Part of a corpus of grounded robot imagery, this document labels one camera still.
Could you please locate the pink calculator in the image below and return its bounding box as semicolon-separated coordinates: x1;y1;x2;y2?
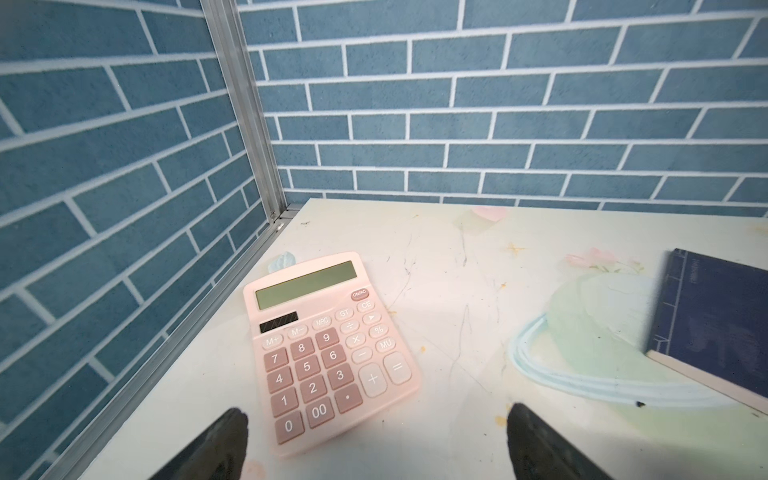
243;252;422;458

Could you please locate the floral table mat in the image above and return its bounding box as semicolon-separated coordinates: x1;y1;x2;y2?
85;200;767;479

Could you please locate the dark blue book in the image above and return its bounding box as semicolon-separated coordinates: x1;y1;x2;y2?
646;249;767;414

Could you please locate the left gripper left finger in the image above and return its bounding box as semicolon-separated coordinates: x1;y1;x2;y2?
151;408;248;480

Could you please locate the aluminium rail frame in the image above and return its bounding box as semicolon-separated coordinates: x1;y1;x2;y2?
35;0;301;480

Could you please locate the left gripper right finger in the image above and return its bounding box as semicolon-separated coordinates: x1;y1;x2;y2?
506;403;610;479

